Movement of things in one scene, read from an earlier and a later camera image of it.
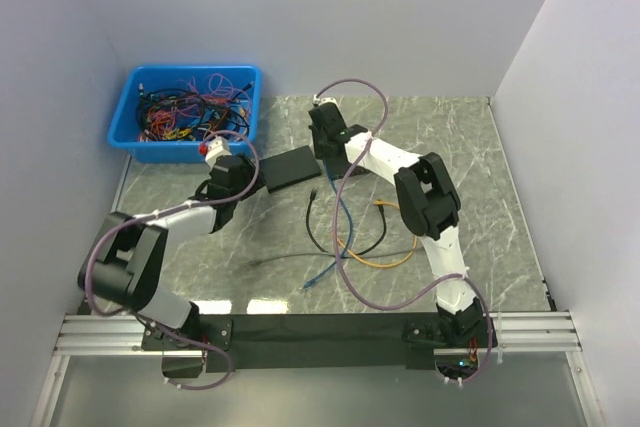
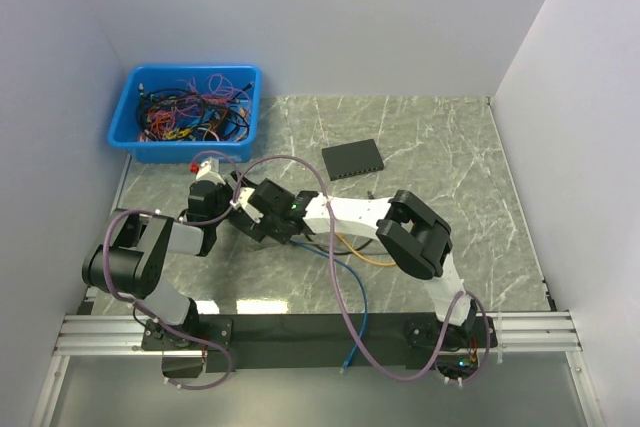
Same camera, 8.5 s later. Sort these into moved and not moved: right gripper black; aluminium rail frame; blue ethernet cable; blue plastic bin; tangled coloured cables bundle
Moved: right gripper black; blue ethernet cable
Not moved: aluminium rail frame; tangled coloured cables bundle; blue plastic bin
